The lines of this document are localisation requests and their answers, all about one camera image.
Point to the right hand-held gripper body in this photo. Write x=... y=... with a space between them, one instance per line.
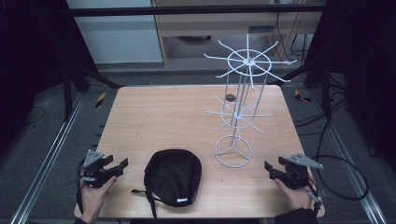
x=295 y=172

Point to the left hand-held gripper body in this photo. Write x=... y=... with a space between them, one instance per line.
x=92 y=159

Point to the black cap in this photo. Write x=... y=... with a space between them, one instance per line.
x=172 y=175

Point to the person's right hand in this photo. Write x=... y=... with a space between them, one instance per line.
x=294 y=196

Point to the person's left hand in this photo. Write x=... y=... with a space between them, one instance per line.
x=91 y=200

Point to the yellow black striped tape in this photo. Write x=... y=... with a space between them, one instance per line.
x=301 y=96
x=100 y=100

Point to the black metal stand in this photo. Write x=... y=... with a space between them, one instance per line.
x=67 y=93
x=325 y=90

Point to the black round table grommet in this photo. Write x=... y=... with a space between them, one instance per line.
x=230 y=97

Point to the dark curtain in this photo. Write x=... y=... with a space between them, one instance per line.
x=31 y=62
x=367 y=62

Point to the white cabinet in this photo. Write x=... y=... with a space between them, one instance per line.
x=118 y=37

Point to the light wooden desk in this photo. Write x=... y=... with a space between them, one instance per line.
x=218 y=26

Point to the aluminium floor rail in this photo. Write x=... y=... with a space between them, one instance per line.
x=46 y=158
x=348 y=161

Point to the black horizontal frame bar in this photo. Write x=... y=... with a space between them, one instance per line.
x=186 y=10

